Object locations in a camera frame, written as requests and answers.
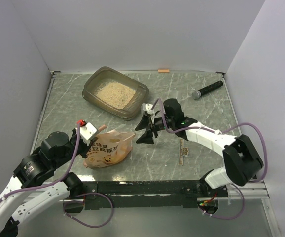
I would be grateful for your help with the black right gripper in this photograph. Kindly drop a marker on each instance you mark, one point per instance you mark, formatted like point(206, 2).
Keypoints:
point(147, 137)

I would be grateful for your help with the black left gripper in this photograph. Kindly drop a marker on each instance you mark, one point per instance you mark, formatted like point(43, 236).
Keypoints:
point(87, 148)

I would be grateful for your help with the pink cat litter bag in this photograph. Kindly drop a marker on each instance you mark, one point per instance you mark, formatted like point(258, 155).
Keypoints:
point(108, 148)

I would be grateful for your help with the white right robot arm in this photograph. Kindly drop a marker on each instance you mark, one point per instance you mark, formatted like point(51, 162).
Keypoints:
point(241, 159)

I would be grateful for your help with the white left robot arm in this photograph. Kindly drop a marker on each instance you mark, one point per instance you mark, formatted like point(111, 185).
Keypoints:
point(26, 195)

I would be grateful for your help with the beige cat litter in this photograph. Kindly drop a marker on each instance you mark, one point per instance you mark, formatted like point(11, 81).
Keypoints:
point(115, 94)

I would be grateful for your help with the brown plastic litter box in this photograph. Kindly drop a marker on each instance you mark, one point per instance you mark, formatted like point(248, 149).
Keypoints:
point(106, 74)

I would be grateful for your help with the small wooden comb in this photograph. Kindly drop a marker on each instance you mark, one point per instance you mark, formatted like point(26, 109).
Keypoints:
point(183, 152)

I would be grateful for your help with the orange tape piece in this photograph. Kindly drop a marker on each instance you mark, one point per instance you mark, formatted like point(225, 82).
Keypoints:
point(163, 71)

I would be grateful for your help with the black handheld microphone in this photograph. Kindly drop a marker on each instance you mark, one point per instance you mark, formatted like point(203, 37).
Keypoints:
point(197, 94)

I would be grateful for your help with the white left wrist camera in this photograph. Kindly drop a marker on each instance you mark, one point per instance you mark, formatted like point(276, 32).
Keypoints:
point(87, 130)

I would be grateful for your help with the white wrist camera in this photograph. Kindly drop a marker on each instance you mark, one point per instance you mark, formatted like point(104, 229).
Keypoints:
point(87, 130)
point(147, 108)

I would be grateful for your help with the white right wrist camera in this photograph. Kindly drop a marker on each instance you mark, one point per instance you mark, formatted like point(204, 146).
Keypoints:
point(147, 108)

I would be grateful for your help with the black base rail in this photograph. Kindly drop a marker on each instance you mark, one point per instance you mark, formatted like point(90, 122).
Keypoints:
point(127, 194)

